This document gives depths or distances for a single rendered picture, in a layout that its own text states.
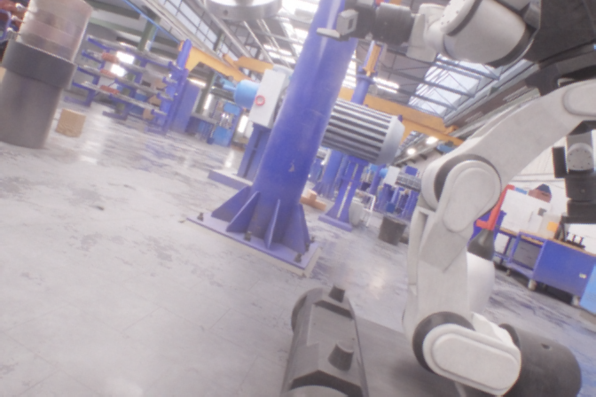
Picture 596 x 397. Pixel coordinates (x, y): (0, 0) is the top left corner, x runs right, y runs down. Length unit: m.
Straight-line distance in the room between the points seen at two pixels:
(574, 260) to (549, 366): 4.91
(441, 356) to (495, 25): 0.64
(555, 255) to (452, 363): 4.94
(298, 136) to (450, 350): 1.50
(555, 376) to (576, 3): 0.79
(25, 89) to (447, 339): 2.68
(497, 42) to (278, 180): 1.61
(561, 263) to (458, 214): 5.05
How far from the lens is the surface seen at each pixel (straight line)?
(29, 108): 2.83
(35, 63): 2.78
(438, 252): 0.82
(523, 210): 6.76
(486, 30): 0.63
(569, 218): 1.28
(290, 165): 2.06
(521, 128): 0.89
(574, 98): 0.92
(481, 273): 1.77
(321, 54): 2.15
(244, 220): 2.08
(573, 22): 0.94
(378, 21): 0.86
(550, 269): 5.75
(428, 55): 0.88
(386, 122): 4.06
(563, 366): 1.02
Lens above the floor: 0.55
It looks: 1 degrees down
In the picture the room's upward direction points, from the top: 20 degrees clockwise
